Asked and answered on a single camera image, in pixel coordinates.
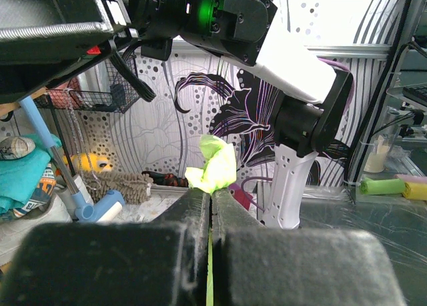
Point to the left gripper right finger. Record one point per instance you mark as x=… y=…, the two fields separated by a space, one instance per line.
x=257 y=265

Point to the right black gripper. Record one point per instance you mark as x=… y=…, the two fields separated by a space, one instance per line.
x=46 y=42

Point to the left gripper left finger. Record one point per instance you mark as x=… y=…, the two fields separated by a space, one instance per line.
x=163 y=262

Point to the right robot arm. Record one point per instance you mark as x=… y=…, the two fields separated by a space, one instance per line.
x=247 y=34

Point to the green trash bag roll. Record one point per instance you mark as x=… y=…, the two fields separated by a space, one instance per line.
x=382 y=187

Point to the yellow trash bag roll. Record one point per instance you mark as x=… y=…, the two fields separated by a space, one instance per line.
x=415 y=191

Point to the wooden metal shelf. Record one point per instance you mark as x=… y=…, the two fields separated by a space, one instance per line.
x=6 y=108

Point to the blue floor sweeper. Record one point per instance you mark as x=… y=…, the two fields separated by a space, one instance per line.
x=107 y=208

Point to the grey chenille mop head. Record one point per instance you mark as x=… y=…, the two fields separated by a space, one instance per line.
x=134 y=187

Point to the grey sneaker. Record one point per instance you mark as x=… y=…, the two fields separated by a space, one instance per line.
x=16 y=147

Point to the yellow plush duck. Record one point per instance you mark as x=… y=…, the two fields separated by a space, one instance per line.
x=89 y=162

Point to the teal folded cloth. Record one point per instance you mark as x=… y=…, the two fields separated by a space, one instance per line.
x=19 y=177

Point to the black wire basket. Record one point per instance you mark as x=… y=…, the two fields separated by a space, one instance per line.
x=101 y=88

